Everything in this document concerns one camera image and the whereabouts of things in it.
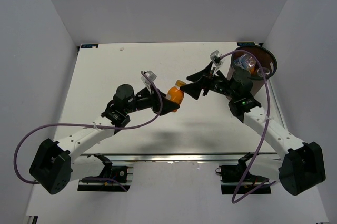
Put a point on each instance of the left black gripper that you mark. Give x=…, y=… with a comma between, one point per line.
x=154, y=97

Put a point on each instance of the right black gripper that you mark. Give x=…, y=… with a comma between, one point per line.
x=194, y=89

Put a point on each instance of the orange juice bottle label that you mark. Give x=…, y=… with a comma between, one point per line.
x=174, y=94

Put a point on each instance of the blue label water bottle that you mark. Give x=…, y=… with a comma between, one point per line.
x=245, y=61

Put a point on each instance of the orange juice bottle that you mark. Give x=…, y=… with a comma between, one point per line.
x=251, y=70

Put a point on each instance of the clear plastic bottle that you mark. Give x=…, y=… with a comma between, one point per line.
x=263, y=72

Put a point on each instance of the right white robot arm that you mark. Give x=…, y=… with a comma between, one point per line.
x=300, y=165

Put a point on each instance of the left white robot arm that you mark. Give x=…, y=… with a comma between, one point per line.
x=56, y=163

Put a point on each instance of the brown cylindrical bin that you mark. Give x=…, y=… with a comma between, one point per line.
x=265, y=58

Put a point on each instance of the blue label sticker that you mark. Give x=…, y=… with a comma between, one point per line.
x=239, y=44
x=88, y=46

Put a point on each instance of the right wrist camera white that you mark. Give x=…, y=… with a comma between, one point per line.
x=216, y=60

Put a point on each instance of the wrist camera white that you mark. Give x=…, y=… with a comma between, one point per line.
x=148, y=78
x=216, y=60

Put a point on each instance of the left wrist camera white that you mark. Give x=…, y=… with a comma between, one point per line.
x=148, y=78

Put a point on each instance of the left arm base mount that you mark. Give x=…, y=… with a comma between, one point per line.
x=113, y=177

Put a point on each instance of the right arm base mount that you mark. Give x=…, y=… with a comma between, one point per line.
x=230, y=170

